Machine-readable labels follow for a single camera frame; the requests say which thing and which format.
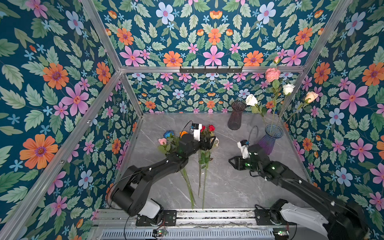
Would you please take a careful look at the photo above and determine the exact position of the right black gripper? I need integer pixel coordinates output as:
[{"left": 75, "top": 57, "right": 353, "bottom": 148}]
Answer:
[{"left": 227, "top": 155, "right": 262, "bottom": 175}]

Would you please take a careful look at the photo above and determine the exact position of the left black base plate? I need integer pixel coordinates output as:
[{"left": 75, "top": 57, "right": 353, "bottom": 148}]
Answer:
[{"left": 136, "top": 210, "right": 178, "bottom": 227}]

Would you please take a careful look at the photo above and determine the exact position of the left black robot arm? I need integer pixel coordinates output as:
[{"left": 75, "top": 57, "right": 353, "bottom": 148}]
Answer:
[{"left": 110, "top": 134, "right": 216, "bottom": 219}]

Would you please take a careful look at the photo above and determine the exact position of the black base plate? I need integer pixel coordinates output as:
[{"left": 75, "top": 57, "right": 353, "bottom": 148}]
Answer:
[
  {"left": 254, "top": 209, "right": 281, "bottom": 226},
  {"left": 136, "top": 210, "right": 178, "bottom": 227}
]

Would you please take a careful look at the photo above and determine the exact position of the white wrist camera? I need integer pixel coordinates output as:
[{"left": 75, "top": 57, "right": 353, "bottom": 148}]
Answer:
[
  {"left": 191, "top": 123, "right": 203, "bottom": 142},
  {"left": 237, "top": 140, "right": 250, "bottom": 159}
]

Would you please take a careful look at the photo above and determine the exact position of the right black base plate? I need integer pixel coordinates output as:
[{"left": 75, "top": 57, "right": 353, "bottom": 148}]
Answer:
[{"left": 254, "top": 209, "right": 281, "bottom": 226}]

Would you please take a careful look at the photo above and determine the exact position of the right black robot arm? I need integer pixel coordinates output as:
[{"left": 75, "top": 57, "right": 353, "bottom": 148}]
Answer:
[{"left": 229, "top": 140, "right": 369, "bottom": 240}]

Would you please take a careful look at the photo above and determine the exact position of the purple blue glass vase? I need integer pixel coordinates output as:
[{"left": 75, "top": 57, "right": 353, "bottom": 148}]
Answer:
[{"left": 258, "top": 125, "right": 284, "bottom": 156}]

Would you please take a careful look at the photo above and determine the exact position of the pink carnation stem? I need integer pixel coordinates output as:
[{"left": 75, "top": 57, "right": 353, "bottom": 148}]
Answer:
[{"left": 266, "top": 56, "right": 281, "bottom": 133}]

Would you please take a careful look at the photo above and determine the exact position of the aluminium mounting rail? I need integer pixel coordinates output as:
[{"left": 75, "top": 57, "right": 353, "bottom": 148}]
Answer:
[{"left": 95, "top": 207, "right": 340, "bottom": 229}]

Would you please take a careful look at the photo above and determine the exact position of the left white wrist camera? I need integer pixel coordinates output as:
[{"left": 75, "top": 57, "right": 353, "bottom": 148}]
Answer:
[{"left": 191, "top": 123, "right": 203, "bottom": 142}]

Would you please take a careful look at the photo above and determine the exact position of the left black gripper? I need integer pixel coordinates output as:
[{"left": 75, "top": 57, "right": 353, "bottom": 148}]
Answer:
[{"left": 186, "top": 132, "right": 217, "bottom": 158}]

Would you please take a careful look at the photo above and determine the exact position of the small white bud stem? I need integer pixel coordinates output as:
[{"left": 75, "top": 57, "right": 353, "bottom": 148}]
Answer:
[{"left": 273, "top": 80, "right": 295, "bottom": 119}]

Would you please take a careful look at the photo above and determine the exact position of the cream white rose stem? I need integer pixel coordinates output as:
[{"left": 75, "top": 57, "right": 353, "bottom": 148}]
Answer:
[{"left": 286, "top": 92, "right": 319, "bottom": 123}]

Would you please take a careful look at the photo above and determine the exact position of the black hook rail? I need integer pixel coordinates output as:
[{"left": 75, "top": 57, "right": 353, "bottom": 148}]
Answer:
[{"left": 179, "top": 66, "right": 243, "bottom": 74}]

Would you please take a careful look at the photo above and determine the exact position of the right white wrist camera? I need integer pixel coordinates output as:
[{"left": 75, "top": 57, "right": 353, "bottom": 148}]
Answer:
[{"left": 237, "top": 140, "right": 250, "bottom": 159}]

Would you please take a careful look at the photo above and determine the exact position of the artificial flower bunch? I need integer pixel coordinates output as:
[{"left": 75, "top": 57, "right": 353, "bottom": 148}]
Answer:
[{"left": 158, "top": 121, "right": 219, "bottom": 208}]

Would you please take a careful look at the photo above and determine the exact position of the dark mauve glass vase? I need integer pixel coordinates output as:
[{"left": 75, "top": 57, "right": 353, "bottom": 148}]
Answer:
[{"left": 227, "top": 101, "right": 247, "bottom": 131}]

